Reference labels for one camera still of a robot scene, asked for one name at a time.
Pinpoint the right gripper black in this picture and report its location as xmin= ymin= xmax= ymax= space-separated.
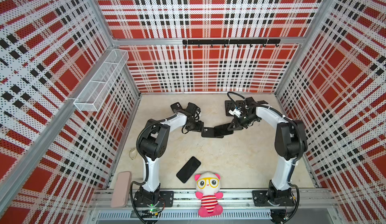
xmin=228 ymin=113 xmax=258 ymax=130

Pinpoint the black phone case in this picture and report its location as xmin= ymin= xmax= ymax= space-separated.
xmin=224 ymin=100 xmax=235 ymax=116
xmin=170 ymin=102 xmax=183 ymax=113
xmin=201 ymin=127 xmax=223 ymax=138

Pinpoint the phone with plaid reflection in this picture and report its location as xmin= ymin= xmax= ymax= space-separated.
xmin=214 ymin=123 xmax=234 ymax=138

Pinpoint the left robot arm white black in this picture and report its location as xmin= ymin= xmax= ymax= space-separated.
xmin=136 ymin=112 xmax=204 ymax=193

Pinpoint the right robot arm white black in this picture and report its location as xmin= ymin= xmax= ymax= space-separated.
xmin=227 ymin=102 xmax=308 ymax=191

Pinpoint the black phone case top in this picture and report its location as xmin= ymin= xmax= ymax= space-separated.
xmin=170 ymin=102 xmax=183 ymax=113

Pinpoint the blue phone black screen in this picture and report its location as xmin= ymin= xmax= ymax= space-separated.
xmin=176 ymin=156 xmax=201 ymax=183

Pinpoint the pink phone case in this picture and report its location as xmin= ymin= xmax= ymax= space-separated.
xmin=111 ymin=171 xmax=132 ymax=208

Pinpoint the pink panda plush toy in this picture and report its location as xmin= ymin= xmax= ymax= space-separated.
xmin=195 ymin=172 xmax=224 ymax=218

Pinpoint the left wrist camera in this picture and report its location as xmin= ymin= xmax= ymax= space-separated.
xmin=185 ymin=102 xmax=201 ymax=117

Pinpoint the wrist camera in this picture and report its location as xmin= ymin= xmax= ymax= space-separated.
xmin=185 ymin=102 xmax=201 ymax=117
xmin=241 ymin=97 xmax=268 ymax=109

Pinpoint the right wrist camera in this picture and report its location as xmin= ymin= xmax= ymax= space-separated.
xmin=241 ymin=97 xmax=268 ymax=109

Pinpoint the aluminium front rail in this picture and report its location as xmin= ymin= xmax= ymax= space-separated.
xmin=90 ymin=188 xmax=337 ymax=210

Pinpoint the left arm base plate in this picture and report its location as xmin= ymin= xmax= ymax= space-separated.
xmin=134 ymin=190 xmax=174 ymax=207

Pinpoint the black hook rail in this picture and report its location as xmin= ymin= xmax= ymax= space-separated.
xmin=182 ymin=38 xmax=281 ymax=46

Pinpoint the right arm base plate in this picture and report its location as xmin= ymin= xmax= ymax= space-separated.
xmin=252 ymin=189 xmax=295 ymax=207

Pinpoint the white wire mesh basket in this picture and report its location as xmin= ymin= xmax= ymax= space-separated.
xmin=74 ymin=49 xmax=128 ymax=112

